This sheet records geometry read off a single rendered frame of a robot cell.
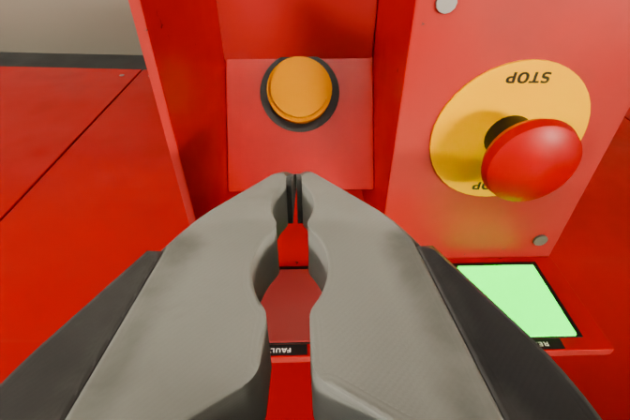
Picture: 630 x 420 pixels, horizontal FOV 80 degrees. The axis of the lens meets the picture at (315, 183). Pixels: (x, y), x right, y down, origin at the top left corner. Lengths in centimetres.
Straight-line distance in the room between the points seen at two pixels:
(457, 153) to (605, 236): 40
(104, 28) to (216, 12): 85
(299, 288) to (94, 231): 33
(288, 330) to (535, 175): 13
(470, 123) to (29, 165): 60
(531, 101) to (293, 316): 15
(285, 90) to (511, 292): 17
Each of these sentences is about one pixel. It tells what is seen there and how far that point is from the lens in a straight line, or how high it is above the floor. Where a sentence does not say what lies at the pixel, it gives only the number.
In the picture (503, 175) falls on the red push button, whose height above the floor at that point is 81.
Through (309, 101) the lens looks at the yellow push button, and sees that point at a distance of 22.
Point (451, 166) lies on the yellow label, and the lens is 20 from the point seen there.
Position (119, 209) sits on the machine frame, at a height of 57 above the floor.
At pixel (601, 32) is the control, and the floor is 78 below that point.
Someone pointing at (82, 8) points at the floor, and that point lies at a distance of 108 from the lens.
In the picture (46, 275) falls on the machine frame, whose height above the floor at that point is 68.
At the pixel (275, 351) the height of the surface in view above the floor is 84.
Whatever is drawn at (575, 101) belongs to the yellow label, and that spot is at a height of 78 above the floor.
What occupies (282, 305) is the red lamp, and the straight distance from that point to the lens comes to 21.
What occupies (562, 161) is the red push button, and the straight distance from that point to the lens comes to 18.
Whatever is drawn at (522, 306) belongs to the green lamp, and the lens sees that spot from 24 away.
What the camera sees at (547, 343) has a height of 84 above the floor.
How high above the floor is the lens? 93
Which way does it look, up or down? 53 degrees down
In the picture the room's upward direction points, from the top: 178 degrees clockwise
